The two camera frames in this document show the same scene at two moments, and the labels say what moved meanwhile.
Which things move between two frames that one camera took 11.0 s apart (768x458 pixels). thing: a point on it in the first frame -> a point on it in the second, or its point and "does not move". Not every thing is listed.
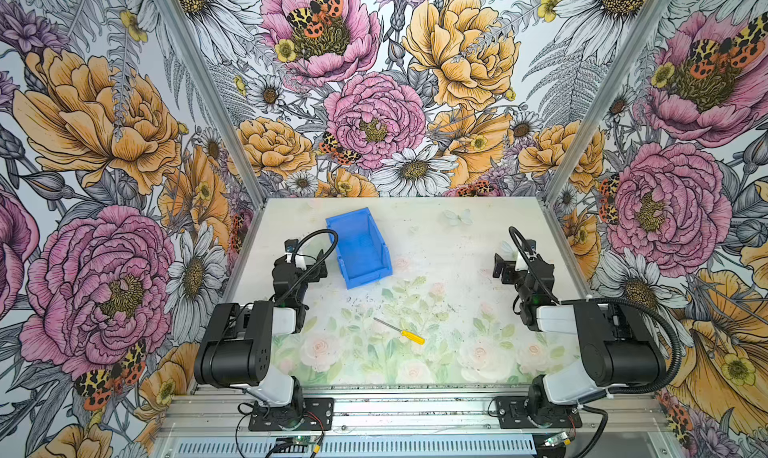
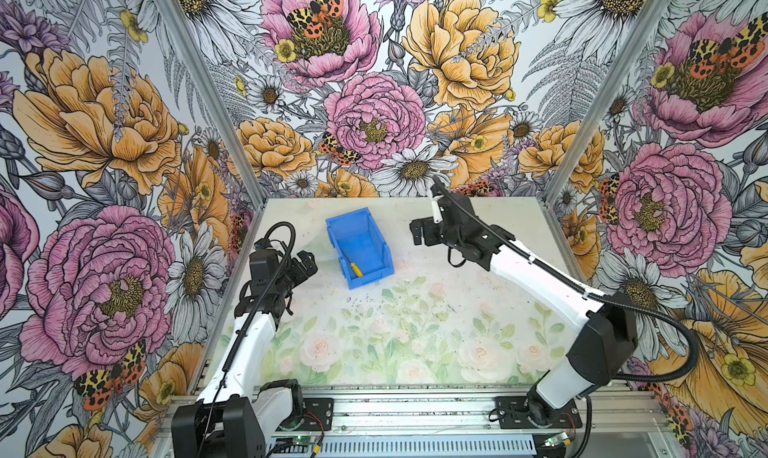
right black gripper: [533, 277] -> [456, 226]
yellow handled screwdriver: [405, 334] -> [358, 272]
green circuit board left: [299, 440] does not move
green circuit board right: [556, 439] does not move
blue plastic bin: [362, 251] does not move
